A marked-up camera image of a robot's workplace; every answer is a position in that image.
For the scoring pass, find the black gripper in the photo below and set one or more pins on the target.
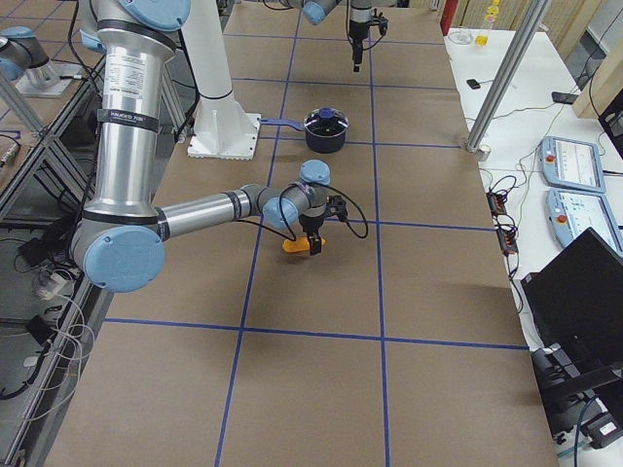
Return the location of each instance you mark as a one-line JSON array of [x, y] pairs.
[[311, 226], [357, 27]]

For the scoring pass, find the yellow toy corn cob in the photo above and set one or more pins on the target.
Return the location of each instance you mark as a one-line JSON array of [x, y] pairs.
[[300, 245]]

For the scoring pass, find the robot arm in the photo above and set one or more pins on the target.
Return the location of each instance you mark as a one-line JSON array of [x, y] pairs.
[[120, 242], [316, 12]]

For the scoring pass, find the glass pot lid purple knob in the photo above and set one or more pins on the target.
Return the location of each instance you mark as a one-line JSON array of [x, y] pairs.
[[326, 121]]

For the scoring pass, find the small black device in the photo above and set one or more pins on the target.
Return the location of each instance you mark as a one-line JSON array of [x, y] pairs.
[[473, 84]]

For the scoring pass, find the brown paper table cover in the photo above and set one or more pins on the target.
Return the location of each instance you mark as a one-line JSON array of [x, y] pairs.
[[400, 349]]

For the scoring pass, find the smartphone on desk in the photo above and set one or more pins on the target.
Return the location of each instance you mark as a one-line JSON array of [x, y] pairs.
[[566, 98]]

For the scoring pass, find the far blue teach pendant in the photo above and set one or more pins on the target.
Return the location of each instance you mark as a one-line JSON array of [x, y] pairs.
[[571, 164]]

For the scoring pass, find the blue teach pendant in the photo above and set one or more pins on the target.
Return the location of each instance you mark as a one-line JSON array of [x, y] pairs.
[[571, 164], [572, 212]]

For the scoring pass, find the near blue teach pendant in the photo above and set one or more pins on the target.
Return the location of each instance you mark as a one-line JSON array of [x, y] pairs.
[[572, 212]]

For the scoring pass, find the black monitor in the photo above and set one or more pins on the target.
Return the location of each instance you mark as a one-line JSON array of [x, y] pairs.
[[576, 300]]

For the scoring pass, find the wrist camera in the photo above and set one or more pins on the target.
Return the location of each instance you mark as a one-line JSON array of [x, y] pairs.
[[336, 207], [381, 22]]

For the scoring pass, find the dark blue saucepan purple handle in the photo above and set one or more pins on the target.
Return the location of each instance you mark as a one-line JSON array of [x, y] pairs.
[[318, 144]]

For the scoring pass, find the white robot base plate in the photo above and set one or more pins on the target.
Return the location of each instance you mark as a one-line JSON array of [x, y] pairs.
[[226, 138]]

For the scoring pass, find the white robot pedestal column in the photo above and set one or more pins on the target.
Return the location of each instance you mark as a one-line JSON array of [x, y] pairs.
[[202, 33]]

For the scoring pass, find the aluminium frame post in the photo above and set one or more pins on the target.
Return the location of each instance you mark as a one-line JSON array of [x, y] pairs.
[[510, 63]]

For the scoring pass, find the black cable hub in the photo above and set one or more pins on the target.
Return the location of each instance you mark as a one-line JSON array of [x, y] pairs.
[[505, 226]]

